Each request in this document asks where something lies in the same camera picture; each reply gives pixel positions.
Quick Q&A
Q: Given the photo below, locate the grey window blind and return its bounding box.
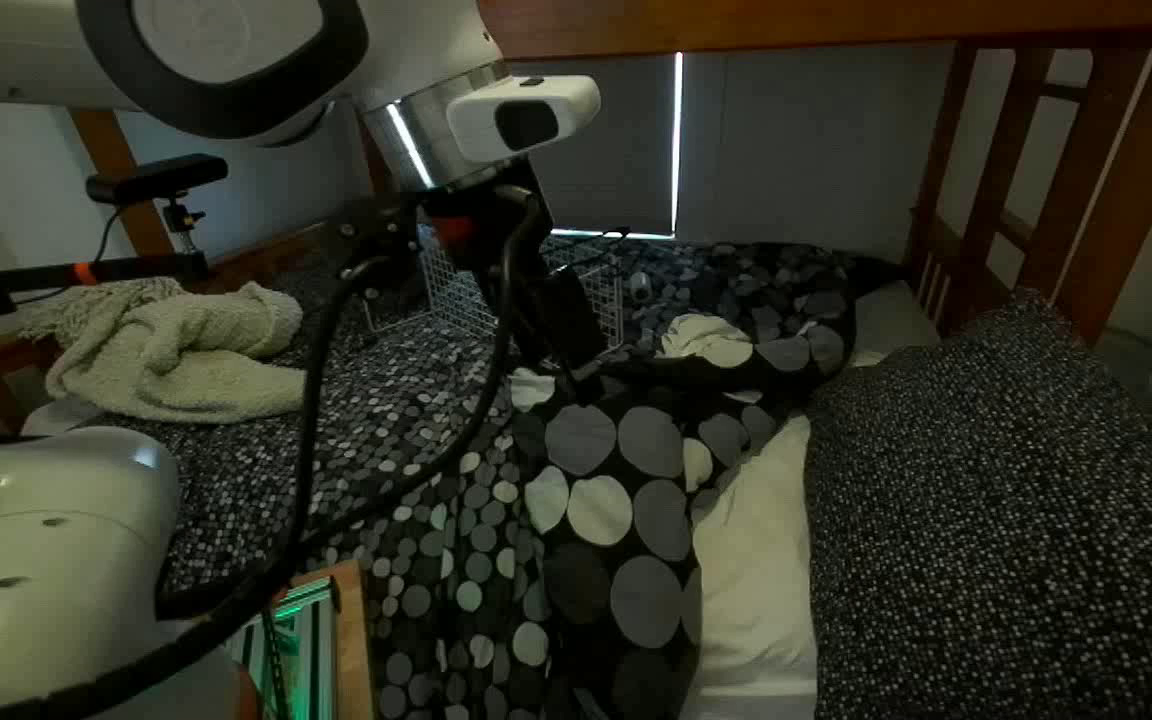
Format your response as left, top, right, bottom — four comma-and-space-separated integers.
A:
534, 44, 952, 259

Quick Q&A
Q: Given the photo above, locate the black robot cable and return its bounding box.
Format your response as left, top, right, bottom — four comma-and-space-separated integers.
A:
0, 185, 550, 720

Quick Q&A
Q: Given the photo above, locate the wooden bunk bed frame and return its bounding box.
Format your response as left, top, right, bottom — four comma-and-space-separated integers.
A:
0, 0, 1152, 720

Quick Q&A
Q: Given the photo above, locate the black camera on stand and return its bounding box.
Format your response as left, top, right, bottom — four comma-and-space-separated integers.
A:
0, 151, 229, 316

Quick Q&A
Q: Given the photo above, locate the beige crumpled towel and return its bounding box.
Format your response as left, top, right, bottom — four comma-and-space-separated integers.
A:
25, 276, 303, 424

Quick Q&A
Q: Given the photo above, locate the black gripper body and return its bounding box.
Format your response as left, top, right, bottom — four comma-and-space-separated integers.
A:
425, 185, 608, 373

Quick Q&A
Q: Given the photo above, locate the black grey dotted duvet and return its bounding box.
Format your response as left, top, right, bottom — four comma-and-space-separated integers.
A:
167, 242, 901, 720

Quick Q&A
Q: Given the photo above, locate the white pillow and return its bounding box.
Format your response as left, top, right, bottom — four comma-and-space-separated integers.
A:
662, 280, 939, 720

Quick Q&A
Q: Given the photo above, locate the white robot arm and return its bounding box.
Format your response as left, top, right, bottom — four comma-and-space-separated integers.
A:
0, 0, 600, 720

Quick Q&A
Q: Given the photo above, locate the black speckled pillow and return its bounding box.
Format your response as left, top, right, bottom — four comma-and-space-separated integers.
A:
803, 298, 1152, 720

